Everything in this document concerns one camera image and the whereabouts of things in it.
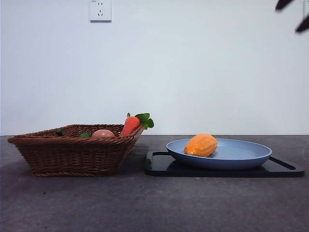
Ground blue round plate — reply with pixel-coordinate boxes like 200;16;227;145
166;138;273;171

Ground orange-yellow toy corn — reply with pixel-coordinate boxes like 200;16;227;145
184;133;218;158

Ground brown wicker basket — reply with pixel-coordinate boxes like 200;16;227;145
7;124;145;177

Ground orange toy carrot, green leaves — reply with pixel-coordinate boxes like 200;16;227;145
120;113;155;137

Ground black rectangular tray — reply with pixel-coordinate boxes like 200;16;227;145
144;151;306;178

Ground pale brown egg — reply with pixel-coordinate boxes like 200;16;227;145
91;130;116;139

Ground green toy chili pepper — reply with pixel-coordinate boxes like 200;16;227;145
56;129;93;138

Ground white wall socket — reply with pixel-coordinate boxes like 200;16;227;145
89;0;112;23

